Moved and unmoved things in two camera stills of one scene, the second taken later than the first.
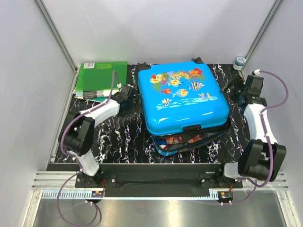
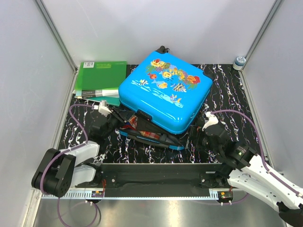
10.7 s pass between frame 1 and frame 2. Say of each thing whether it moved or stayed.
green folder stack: stayed
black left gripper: moved
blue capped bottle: stayed
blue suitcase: moved
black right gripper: moved
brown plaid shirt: moved
